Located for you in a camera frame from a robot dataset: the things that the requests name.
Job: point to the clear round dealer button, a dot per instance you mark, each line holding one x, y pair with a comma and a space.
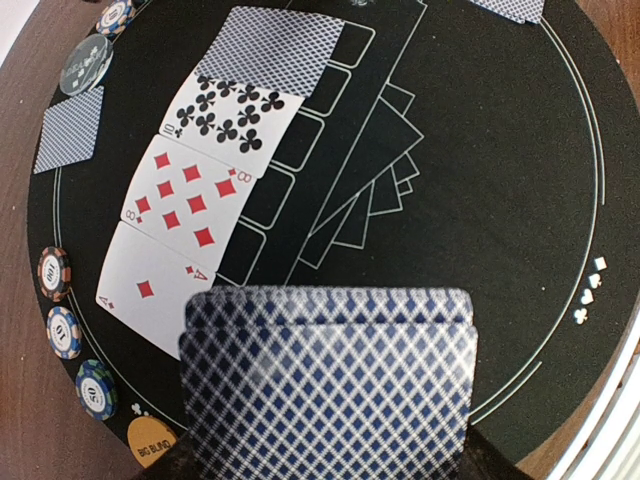
86, 65

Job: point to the ace of diamonds card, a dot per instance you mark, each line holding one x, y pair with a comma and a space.
146, 286

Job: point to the blue card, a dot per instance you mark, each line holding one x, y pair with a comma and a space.
519, 11
69, 131

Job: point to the round black poker mat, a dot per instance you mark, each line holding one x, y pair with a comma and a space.
443, 146

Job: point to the orange round blind button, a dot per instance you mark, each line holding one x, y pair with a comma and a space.
149, 438

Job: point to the ten of clubs card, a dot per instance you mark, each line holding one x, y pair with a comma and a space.
237, 124

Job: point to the blue playing card deck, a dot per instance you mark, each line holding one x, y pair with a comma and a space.
328, 382

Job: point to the blue white chip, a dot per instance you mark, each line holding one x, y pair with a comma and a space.
115, 18
64, 333

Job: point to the red chip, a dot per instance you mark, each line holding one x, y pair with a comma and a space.
54, 273

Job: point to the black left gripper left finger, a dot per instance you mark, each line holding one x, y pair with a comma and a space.
177, 463

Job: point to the green poker chip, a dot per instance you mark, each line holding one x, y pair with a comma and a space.
96, 390

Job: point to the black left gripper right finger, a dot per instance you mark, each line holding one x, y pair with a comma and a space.
482, 461

